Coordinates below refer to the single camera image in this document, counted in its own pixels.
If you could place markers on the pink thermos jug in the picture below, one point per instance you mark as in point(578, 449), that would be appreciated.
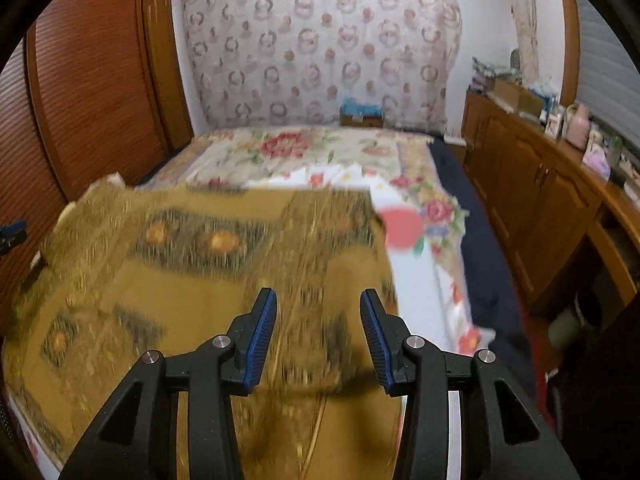
point(577, 125)

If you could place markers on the wooden window frame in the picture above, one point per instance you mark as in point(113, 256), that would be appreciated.
point(570, 35)

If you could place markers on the grey window blind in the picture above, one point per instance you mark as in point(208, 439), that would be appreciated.
point(605, 70)

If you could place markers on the green bottle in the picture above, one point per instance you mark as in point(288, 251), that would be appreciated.
point(614, 152)

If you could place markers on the beige tied curtain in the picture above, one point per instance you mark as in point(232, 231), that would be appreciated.
point(525, 20)

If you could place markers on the pink tissue pack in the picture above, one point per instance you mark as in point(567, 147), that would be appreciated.
point(597, 162)

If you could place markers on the brown patterned shirt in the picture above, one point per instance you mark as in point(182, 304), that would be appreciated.
point(175, 280)

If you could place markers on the grey bag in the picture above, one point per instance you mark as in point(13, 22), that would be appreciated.
point(570, 325)

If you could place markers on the dark blue bedsheet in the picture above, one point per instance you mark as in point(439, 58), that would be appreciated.
point(480, 240)

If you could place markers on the wooden louvered wardrobe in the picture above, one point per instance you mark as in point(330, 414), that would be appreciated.
point(100, 85)

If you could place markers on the small cardboard box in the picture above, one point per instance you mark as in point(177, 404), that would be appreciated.
point(362, 121)

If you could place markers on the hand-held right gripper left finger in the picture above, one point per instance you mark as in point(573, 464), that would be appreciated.
point(260, 340)

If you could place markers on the open cardboard box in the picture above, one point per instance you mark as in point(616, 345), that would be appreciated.
point(515, 96)

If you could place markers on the small grey fan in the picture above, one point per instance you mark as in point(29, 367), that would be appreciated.
point(515, 60)

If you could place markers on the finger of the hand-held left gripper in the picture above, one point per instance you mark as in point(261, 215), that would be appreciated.
point(12, 232)

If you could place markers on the wooden sideboard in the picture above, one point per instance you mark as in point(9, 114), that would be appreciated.
point(520, 160)

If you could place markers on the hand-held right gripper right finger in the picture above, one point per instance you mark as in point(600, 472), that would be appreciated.
point(377, 345)

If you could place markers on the cream floral blanket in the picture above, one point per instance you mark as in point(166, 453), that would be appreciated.
point(280, 152)

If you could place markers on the stack of folded cloths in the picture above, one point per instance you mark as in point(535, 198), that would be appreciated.
point(482, 72)

